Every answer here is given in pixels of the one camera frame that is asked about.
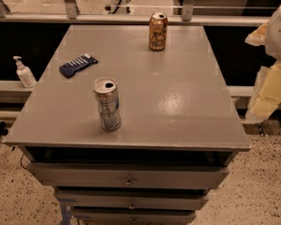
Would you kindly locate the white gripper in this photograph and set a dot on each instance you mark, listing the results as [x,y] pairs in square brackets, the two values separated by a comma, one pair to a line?
[279,35]

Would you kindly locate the blue rxbar blueberry bar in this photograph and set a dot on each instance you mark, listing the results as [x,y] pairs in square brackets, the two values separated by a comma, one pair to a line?
[74,66]

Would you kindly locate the grey drawer cabinet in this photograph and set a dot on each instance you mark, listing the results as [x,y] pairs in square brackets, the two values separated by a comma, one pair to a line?
[174,105]

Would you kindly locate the gold soda can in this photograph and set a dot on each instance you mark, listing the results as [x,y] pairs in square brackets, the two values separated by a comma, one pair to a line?
[158,25]

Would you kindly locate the silver blue energy drink can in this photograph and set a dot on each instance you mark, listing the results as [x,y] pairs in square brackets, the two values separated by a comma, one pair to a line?
[106,93]

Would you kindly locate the middle grey drawer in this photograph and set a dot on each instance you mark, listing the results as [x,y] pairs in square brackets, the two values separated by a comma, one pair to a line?
[132,199]

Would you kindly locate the grey drawer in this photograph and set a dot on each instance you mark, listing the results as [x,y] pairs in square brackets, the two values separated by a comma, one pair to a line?
[127,176]
[132,199]
[133,216]

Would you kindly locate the top grey drawer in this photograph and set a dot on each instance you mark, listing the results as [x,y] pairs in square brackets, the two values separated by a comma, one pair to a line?
[127,176]

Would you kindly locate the bottom grey drawer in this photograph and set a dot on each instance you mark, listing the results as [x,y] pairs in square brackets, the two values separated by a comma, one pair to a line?
[133,216]

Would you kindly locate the white pump lotion bottle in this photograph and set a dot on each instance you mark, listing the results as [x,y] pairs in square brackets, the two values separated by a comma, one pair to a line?
[24,73]

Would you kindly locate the metal window railing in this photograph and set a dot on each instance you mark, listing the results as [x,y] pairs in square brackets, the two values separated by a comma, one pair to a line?
[195,12]

